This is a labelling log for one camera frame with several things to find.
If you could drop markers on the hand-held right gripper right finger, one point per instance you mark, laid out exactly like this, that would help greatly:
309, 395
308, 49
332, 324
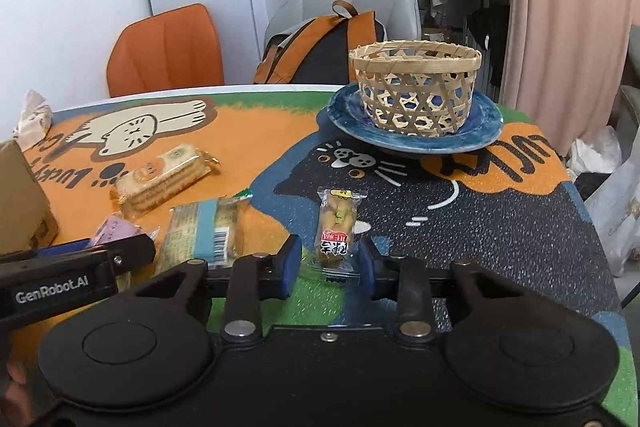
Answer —
367, 269

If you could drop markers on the woven bamboo basket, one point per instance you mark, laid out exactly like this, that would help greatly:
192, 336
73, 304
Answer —
415, 68

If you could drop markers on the person's left hand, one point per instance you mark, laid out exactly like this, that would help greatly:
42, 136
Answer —
15, 379

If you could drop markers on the long packet with blue band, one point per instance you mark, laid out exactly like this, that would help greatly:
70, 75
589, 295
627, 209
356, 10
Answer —
200, 232

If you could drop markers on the grey armchair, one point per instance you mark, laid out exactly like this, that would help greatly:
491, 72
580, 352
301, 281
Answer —
631, 107

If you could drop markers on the large white sack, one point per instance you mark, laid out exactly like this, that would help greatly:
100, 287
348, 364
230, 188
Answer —
615, 217

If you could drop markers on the pink curtain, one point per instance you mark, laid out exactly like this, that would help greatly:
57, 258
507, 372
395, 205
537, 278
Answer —
565, 7

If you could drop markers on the beige biscuit packet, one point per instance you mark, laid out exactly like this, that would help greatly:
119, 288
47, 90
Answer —
160, 179

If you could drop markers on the orange chair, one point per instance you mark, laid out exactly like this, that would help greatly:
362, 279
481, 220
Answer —
165, 52

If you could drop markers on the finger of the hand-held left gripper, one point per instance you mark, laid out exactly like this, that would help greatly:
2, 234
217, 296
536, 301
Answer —
135, 252

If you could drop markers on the white crinkled plastic bag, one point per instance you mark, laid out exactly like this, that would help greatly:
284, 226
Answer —
32, 117

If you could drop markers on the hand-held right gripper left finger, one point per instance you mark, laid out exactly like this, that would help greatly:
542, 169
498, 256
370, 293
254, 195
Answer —
291, 267

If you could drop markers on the black hanging garment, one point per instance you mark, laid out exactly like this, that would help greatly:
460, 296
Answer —
487, 42

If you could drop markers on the brown cardboard box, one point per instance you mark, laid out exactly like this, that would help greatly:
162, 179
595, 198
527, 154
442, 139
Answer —
25, 202

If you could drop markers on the brown carton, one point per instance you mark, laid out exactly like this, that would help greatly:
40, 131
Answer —
440, 32

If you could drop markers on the blue ceramic plate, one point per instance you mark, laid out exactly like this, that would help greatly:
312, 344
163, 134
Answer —
350, 117

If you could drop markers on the printed cat table mat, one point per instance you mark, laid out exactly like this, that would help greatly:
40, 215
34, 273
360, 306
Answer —
500, 217

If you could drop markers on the orange and grey backpack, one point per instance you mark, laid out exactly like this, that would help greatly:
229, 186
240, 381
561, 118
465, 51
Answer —
325, 57

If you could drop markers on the purple snack packet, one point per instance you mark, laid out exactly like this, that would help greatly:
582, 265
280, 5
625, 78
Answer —
117, 229

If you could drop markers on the small yellow snack packet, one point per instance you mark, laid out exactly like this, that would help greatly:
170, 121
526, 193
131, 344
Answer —
340, 227

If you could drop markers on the white plastic shopping bag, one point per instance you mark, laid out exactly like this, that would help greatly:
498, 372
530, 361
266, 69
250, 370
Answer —
595, 152

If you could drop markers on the white chair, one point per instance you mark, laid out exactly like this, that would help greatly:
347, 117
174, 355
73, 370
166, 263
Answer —
385, 2

